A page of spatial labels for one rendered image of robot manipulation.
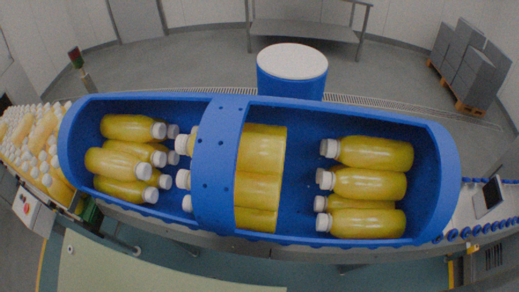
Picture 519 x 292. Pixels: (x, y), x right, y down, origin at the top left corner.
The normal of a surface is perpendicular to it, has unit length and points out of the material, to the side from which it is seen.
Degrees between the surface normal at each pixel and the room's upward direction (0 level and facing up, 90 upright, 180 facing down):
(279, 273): 0
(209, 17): 90
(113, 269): 4
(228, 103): 13
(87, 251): 4
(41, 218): 90
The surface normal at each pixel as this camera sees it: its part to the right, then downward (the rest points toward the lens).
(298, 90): 0.06, 0.79
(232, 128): -0.06, -0.46
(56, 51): 0.99, 0.06
